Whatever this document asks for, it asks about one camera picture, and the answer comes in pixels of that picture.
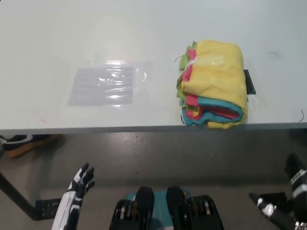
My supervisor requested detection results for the black shoe orange sole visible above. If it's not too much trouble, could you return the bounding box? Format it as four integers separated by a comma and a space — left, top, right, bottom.
0, 134, 64, 158

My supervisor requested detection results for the clear plastic sleeve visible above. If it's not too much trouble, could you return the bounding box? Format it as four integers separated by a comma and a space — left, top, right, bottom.
59, 56, 155, 120

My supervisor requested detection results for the black perforated foot plate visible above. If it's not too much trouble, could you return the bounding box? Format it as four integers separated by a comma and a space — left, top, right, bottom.
257, 191, 289, 205
35, 198, 62, 220

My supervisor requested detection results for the teal microfibre cloth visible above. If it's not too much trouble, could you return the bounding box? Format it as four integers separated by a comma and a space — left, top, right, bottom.
180, 96, 244, 127

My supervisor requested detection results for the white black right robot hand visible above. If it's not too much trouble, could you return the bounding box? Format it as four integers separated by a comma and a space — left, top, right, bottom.
248, 152, 307, 230

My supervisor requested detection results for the clear plastic sheet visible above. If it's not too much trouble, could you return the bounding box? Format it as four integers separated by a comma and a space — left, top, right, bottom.
68, 66, 134, 106

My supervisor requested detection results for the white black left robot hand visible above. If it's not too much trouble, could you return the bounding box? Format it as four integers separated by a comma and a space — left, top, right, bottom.
51, 162, 95, 230

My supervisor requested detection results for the clear tape patch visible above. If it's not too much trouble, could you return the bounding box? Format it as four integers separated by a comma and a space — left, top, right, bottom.
187, 56, 226, 69

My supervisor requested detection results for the black table leg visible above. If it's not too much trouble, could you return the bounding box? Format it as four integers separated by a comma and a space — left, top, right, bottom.
0, 164, 37, 220

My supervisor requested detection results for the black tape strip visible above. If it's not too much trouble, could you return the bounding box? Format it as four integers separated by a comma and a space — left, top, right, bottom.
243, 69, 257, 95

